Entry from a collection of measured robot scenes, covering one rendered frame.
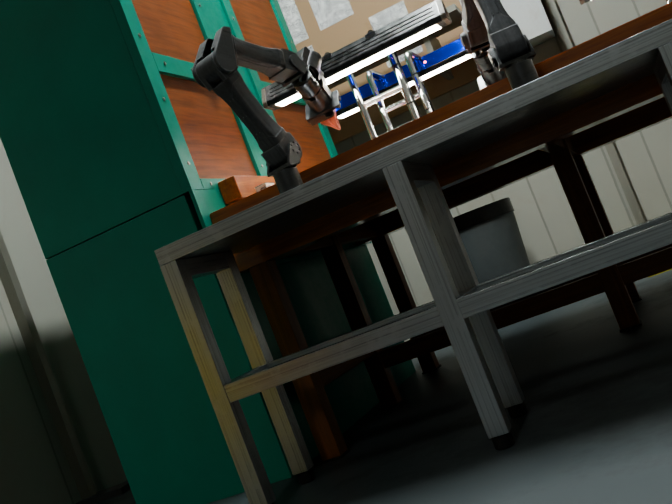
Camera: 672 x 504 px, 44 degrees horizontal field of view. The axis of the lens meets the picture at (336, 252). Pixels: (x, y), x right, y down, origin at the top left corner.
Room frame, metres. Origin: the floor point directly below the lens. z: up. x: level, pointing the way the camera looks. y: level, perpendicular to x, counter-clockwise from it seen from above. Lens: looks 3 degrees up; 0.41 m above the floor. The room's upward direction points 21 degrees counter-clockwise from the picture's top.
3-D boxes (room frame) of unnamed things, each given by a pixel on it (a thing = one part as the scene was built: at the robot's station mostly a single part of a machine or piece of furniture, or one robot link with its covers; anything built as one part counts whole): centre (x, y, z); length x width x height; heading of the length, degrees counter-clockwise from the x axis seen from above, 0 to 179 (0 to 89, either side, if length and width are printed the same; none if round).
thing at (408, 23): (2.49, -0.26, 1.08); 0.62 x 0.08 x 0.07; 70
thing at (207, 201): (3.03, 0.33, 0.42); 1.36 x 0.55 x 0.84; 160
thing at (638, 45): (2.15, -0.32, 0.65); 1.20 x 0.90 x 0.04; 71
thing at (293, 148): (2.02, 0.04, 0.77); 0.09 x 0.06 x 0.06; 50
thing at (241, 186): (2.58, 0.17, 0.83); 0.30 x 0.06 x 0.07; 160
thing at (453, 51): (3.01, -0.45, 1.08); 0.62 x 0.08 x 0.07; 70
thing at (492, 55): (1.83, -0.52, 0.77); 0.09 x 0.06 x 0.06; 85
